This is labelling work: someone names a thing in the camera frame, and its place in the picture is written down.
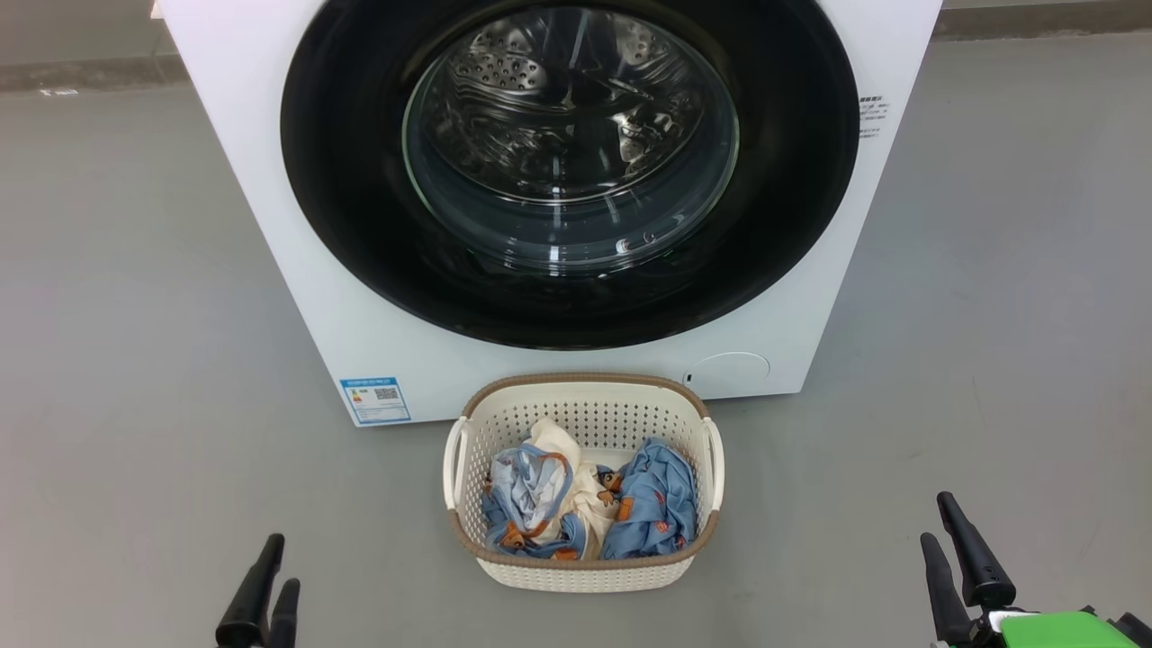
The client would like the oval white filter cover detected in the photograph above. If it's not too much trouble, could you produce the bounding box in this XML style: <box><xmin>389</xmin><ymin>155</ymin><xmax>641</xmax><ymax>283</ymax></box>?
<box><xmin>684</xmin><ymin>352</ymin><xmax>771</xmax><ymax>397</ymax></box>

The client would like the black round washing machine door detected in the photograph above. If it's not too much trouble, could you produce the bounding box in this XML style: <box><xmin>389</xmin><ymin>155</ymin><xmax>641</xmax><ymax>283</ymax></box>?
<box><xmin>280</xmin><ymin>0</ymin><xmax>860</xmax><ymax>351</ymax></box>

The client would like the cream laundry basket brown rim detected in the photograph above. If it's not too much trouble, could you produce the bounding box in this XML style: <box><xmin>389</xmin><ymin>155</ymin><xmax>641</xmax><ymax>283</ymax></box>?
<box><xmin>442</xmin><ymin>373</ymin><xmax>726</xmax><ymax>593</ymax></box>

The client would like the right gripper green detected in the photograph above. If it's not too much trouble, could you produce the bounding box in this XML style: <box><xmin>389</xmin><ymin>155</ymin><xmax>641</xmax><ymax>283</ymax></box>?
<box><xmin>920</xmin><ymin>491</ymin><xmax>1152</xmax><ymax>648</ymax></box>

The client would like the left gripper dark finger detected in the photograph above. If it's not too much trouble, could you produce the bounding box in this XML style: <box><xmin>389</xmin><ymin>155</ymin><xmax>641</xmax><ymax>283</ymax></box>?
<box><xmin>216</xmin><ymin>534</ymin><xmax>285</xmax><ymax>648</ymax></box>
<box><xmin>268</xmin><ymin>579</ymin><xmax>301</xmax><ymax>648</ymax></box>

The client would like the cream and blue garment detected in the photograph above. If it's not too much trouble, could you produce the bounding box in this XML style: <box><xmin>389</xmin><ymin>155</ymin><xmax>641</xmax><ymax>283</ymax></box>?
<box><xmin>481</xmin><ymin>417</ymin><xmax>622</xmax><ymax>561</ymax></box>

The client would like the white front-load washing machine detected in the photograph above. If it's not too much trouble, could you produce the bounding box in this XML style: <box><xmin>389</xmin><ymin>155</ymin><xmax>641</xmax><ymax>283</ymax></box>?
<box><xmin>157</xmin><ymin>0</ymin><xmax>944</xmax><ymax>428</ymax></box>

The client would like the small black text sticker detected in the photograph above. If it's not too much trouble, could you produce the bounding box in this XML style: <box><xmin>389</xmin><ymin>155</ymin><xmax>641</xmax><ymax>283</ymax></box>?
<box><xmin>858</xmin><ymin>93</ymin><xmax>892</xmax><ymax>139</ymax></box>

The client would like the blue energy label sticker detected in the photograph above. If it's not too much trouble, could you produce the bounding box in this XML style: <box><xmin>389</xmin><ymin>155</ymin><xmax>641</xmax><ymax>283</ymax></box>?
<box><xmin>339</xmin><ymin>376</ymin><xmax>412</xmax><ymax>426</ymax></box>

